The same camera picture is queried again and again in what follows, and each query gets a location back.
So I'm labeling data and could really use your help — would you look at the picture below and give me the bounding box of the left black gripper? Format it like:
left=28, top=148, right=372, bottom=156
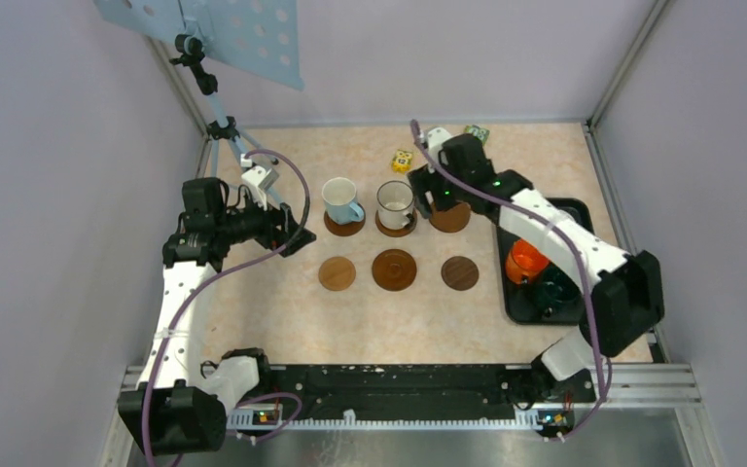
left=215, top=186, right=315, bottom=256

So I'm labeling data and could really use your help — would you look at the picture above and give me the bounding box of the clear glass mug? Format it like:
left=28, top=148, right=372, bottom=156
left=376, top=180, right=414, bottom=231

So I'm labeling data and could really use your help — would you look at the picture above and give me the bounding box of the brown ridged wooden coaster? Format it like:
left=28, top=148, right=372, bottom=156
left=429, top=202, right=471, bottom=234
left=323, top=212, right=367, bottom=237
left=374, top=210, right=417, bottom=237

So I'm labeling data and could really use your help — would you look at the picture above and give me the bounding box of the light blue mug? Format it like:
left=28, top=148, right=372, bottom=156
left=321, top=177, right=366, bottom=226

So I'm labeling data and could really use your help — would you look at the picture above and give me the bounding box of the light wooden coaster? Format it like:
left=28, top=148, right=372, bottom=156
left=318, top=256, right=356, bottom=292

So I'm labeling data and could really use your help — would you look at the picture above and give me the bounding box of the dark brown ridged coaster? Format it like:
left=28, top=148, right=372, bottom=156
left=372, top=249, right=417, bottom=292

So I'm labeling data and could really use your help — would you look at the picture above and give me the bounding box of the dark walnut coaster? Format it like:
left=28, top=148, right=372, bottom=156
left=441, top=256, right=480, bottom=291

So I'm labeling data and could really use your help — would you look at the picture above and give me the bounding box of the black serving tray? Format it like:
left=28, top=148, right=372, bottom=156
left=495, top=227, right=586, bottom=326

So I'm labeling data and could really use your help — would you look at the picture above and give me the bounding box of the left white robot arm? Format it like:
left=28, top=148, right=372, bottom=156
left=118, top=177, right=316, bottom=465

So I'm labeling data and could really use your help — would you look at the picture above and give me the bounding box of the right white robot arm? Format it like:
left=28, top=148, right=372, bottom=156
left=408, top=127, right=665, bottom=401

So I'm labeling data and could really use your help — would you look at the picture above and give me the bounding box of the yellow toy block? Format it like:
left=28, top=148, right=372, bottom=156
left=390, top=150, right=414, bottom=173

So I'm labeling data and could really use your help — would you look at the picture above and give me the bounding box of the green toy block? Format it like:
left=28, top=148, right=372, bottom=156
left=464, top=125, right=490, bottom=145

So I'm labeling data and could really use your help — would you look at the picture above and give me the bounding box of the orange mug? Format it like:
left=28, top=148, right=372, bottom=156
left=504, top=239, right=550, bottom=285

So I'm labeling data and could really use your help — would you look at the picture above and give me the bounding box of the dark green mug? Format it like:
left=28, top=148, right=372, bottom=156
left=527, top=265, right=581, bottom=319

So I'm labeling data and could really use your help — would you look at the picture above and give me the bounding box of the light blue perforated board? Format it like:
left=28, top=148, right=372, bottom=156
left=94, top=0, right=304, bottom=90

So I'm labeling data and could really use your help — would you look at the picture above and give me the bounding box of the light blue tripod stand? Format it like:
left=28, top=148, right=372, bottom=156
left=170, top=33, right=283, bottom=205

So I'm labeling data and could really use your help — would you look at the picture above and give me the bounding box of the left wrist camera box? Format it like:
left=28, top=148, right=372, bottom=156
left=241, top=164, right=279, bottom=210

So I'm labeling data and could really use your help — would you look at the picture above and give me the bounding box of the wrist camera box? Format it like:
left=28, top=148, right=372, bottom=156
left=420, top=126, right=453, bottom=165
left=241, top=164, right=279, bottom=210

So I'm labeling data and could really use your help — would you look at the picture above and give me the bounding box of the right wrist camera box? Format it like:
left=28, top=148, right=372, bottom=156
left=420, top=126, right=453, bottom=165

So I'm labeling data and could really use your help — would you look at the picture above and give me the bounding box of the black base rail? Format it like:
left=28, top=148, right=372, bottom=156
left=226, top=364, right=599, bottom=442

